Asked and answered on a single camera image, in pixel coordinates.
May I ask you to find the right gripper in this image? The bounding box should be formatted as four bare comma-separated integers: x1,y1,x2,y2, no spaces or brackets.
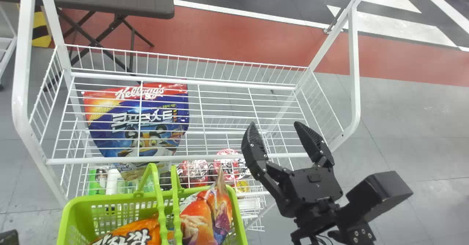
241,121,344,220

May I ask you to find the red noodle cup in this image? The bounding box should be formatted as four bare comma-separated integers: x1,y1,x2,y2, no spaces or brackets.
212,149,252,183
177,160,210,188

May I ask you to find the orange snack packet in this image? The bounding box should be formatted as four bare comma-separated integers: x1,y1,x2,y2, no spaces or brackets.
89,167,234,245

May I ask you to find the blue cereal bag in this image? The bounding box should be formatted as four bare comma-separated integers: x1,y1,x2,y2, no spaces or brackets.
82,83,191,182

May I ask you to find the white bottle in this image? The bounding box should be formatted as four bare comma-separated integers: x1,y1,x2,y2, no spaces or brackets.
106,168,122,196

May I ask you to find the green bottle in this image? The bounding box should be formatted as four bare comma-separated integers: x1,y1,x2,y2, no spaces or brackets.
88,167,107,196

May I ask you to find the green basket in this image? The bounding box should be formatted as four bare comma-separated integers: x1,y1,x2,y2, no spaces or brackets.
56,163,248,245

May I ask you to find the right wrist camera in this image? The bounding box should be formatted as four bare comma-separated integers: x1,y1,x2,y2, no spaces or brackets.
336,171,414,234

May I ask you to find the yellow black striped post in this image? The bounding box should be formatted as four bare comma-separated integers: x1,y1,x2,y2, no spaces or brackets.
32,11,52,48

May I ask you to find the white wire rack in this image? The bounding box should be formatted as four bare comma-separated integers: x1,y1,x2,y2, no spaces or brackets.
0,3,18,90
11,0,374,232

